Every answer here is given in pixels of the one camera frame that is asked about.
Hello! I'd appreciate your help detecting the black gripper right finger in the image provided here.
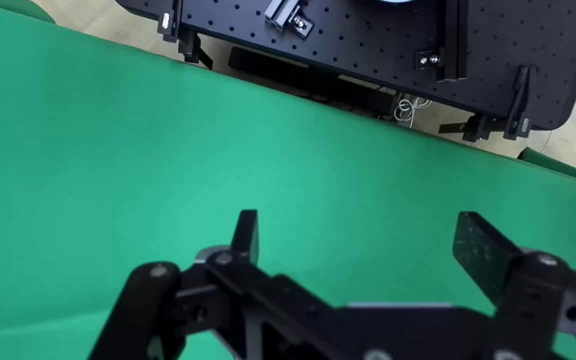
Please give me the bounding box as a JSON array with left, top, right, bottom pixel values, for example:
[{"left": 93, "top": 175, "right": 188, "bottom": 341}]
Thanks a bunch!
[{"left": 452, "top": 211, "right": 576, "bottom": 360}]

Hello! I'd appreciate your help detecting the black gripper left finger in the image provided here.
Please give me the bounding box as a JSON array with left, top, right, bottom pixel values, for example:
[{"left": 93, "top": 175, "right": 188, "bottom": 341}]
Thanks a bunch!
[{"left": 86, "top": 209, "right": 344, "bottom": 360}]

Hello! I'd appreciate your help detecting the green tablecloth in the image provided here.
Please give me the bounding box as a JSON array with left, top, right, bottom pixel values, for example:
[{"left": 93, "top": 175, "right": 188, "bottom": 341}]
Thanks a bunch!
[{"left": 0, "top": 0, "right": 576, "bottom": 360}]

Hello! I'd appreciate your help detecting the black corner clamp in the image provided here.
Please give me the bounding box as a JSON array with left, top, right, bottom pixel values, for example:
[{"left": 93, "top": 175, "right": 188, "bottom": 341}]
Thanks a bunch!
[{"left": 435, "top": 64, "right": 533, "bottom": 144}]

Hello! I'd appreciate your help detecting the black clamp bar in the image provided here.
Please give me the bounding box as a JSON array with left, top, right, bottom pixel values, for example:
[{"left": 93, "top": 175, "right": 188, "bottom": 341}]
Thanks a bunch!
[{"left": 155, "top": 0, "right": 213, "bottom": 70}]

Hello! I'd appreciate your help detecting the black perforated breadboard table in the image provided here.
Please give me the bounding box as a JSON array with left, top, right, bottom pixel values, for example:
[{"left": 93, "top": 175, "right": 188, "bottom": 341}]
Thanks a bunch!
[{"left": 113, "top": 0, "right": 576, "bottom": 132}]

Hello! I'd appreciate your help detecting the white coiled wire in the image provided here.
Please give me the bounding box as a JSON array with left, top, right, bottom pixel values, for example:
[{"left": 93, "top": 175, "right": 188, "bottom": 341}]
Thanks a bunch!
[{"left": 392, "top": 94, "right": 432, "bottom": 130}]

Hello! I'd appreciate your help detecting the black upright post bracket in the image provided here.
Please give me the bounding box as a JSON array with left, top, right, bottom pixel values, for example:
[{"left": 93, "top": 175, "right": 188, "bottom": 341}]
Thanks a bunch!
[{"left": 413, "top": 0, "right": 472, "bottom": 85}]

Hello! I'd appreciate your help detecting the black bracket with silver block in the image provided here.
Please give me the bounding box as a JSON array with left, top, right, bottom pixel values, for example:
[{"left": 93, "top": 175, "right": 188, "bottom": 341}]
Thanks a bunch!
[{"left": 262, "top": 0, "right": 316, "bottom": 41}]

